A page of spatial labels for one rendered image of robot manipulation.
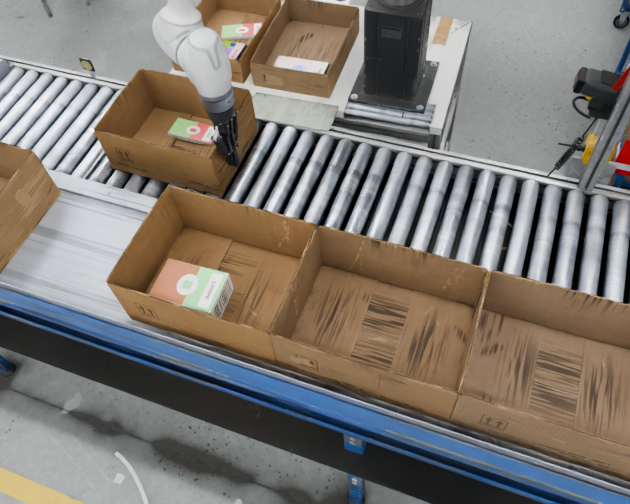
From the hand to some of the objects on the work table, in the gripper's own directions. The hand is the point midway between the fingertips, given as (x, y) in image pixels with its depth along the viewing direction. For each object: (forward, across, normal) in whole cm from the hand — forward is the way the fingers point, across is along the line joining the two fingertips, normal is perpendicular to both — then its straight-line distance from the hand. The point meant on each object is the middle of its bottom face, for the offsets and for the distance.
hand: (232, 156), depth 174 cm
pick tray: (+10, +60, +31) cm, 68 cm away
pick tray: (+10, +61, 0) cm, 62 cm away
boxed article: (+10, +67, +28) cm, 73 cm away
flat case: (+10, +51, 0) cm, 52 cm away
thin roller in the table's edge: (+12, +42, -36) cm, 57 cm away
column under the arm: (+10, +56, -34) cm, 66 cm away
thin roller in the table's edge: (+12, +40, -36) cm, 55 cm away
